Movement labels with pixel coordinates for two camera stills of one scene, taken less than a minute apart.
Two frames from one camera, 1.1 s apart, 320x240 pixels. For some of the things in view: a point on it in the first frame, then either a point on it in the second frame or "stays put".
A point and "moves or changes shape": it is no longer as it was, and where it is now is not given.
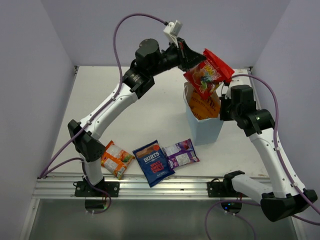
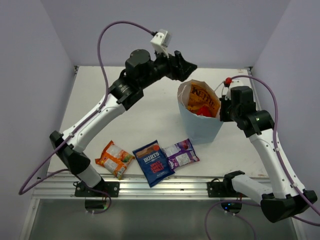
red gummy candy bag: x=207 y=76 → x=205 y=110
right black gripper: x=223 y=116 stays put
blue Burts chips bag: x=154 y=165 stays put
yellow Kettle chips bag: x=204 y=108 stays put
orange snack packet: x=115 y=160 stays put
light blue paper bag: x=204 y=131 moves or changes shape
